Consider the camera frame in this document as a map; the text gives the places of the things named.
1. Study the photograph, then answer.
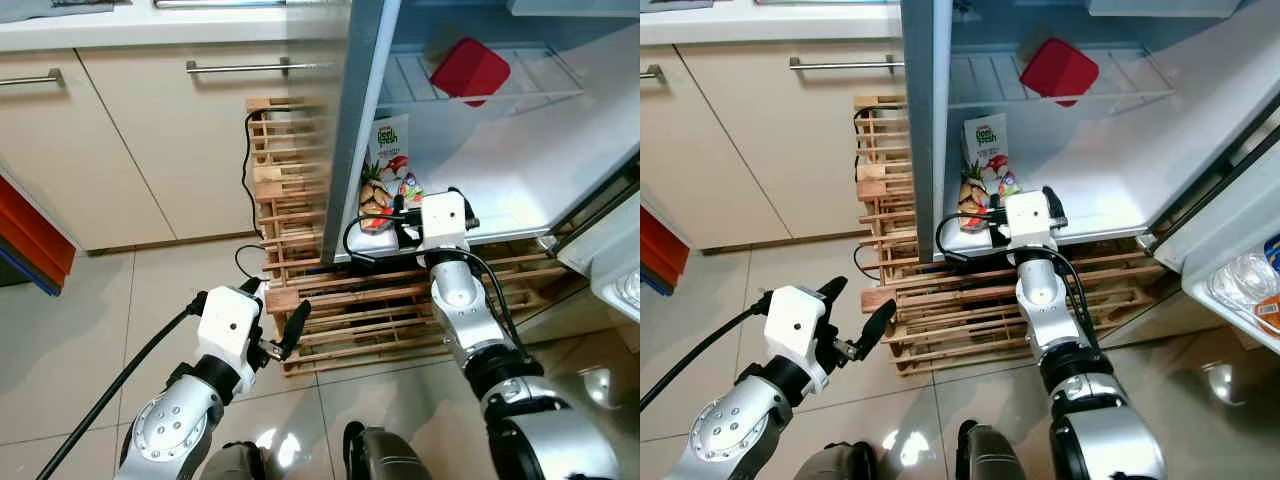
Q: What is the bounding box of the red plastic food container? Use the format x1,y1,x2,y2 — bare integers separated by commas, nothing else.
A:
1017,36,1102,108
429,36,514,108

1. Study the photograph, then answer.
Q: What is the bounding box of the black power cable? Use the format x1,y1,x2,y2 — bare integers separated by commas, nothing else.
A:
235,104,269,283
850,104,883,283

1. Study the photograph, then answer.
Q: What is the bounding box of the white wire fridge shelf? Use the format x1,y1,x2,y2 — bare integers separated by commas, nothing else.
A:
377,44,587,110
949,44,1177,107

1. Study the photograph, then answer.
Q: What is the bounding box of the dark grey robot leg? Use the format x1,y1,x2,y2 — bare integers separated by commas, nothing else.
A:
199,440,268,480
342,421,433,480
794,440,863,480
954,419,1033,480

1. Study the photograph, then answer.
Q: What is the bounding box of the wooden slatted rack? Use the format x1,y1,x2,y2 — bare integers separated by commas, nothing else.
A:
244,94,603,378
852,92,1198,378

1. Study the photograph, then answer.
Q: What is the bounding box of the long steel cabinet handle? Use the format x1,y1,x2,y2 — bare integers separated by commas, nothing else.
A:
185,57,337,78
787,54,902,75

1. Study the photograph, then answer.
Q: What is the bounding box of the beige kitchen base cabinet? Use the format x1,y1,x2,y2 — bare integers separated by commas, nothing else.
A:
0,44,343,253
640,40,907,253

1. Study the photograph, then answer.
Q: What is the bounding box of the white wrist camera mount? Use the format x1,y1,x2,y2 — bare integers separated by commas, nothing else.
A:
764,284,838,397
999,189,1070,253
417,191,480,257
196,284,267,397

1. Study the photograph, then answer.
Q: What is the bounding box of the dark grey robot right leg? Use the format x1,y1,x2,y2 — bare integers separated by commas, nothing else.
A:
342,421,433,480
954,419,1033,480

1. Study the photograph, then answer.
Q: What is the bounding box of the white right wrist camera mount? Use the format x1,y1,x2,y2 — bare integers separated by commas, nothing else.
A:
999,189,1070,253
417,191,480,257

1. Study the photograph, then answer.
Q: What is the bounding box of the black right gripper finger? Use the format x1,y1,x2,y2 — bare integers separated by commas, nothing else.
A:
1039,184,1070,228
446,185,481,230

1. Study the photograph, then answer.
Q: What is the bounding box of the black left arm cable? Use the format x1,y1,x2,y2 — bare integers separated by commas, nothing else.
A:
640,294,778,413
34,289,208,480

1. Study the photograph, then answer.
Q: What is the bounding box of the orange and blue box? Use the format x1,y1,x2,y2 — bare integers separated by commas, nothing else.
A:
0,174,77,298
640,204,692,298

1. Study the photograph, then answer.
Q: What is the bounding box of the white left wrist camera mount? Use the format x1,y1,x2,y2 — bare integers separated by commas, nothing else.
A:
764,284,838,397
196,284,267,397

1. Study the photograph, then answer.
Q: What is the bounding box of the dark grey robot left leg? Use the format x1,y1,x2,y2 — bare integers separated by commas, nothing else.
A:
794,440,863,480
199,440,268,480

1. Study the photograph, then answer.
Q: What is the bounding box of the clear bag of colourful snacks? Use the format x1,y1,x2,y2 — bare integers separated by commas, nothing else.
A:
359,112,427,235
954,112,1023,238

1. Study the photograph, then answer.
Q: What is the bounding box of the grey fridge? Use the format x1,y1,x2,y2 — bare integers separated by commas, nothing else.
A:
899,0,1280,358
319,0,641,327

